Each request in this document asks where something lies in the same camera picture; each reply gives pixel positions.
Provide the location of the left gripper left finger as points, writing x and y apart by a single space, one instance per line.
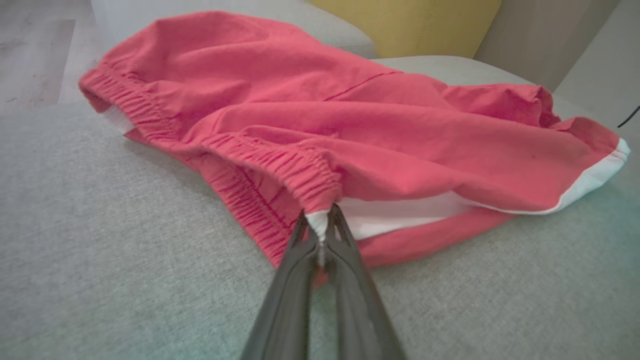
285 310

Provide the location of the yellow upholstered sofa section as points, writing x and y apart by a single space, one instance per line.
425 25

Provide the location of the red shorts with white trim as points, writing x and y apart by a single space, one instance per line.
300 100

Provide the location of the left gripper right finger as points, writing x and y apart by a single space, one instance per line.
357 310

